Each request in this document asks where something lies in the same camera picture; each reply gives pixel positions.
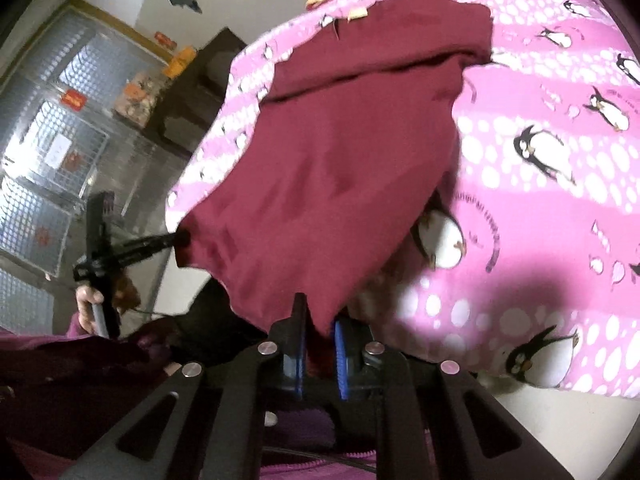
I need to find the metal mesh door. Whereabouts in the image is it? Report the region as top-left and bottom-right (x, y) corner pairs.
(0, 0), (171, 341)

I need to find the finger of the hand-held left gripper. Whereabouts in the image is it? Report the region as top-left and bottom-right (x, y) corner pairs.
(107, 230), (192, 267)

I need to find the person's left hand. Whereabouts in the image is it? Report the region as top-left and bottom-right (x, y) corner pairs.
(75, 284), (109, 334)

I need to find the clear bag of snacks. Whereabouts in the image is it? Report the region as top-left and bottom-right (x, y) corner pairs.
(113, 71), (169, 129)

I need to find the pink penguin print blanket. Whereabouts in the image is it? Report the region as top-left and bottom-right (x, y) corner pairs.
(165, 0), (640, 398)

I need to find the red door sticker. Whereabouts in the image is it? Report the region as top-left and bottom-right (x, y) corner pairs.
(59, 87), (87, 109)

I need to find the maroon fleece garment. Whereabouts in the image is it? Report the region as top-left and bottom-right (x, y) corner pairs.
(172, 0), (496, 378)

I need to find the dark wooden cabinet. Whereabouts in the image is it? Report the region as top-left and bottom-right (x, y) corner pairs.
(145, 27), (251, 157)

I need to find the orange packet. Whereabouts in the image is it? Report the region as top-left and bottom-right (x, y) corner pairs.
(164, 46), (197, 79)

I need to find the person's purple jacket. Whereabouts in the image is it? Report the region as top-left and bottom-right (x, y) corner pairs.
(0, 310), (431, 480)

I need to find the dark cloth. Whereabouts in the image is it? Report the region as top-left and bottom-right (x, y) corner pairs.
(150, 277), (273, 366)

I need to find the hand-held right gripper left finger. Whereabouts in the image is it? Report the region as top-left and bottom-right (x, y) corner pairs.
(60, 292), (311, 480)

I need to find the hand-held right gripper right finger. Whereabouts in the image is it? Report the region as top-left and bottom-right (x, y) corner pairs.
(332, 317), (576, 480)

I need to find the white paper sheet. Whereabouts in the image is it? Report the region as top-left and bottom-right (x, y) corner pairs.
(42, 132), (74, 167)

